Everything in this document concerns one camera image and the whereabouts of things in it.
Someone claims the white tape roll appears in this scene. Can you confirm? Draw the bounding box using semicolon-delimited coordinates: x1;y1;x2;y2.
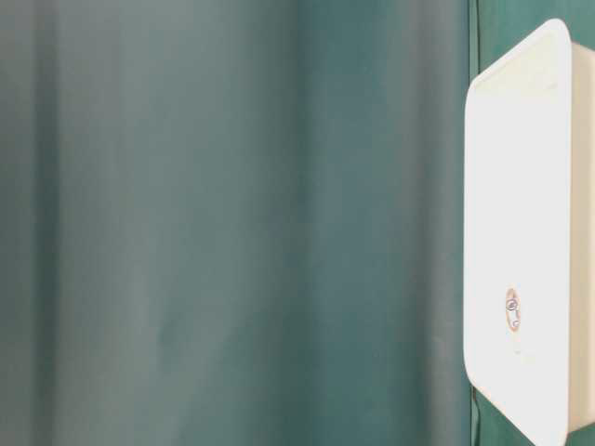
505;287;536;364

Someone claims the white plastic case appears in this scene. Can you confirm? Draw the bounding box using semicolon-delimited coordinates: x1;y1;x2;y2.
463;19;594;445

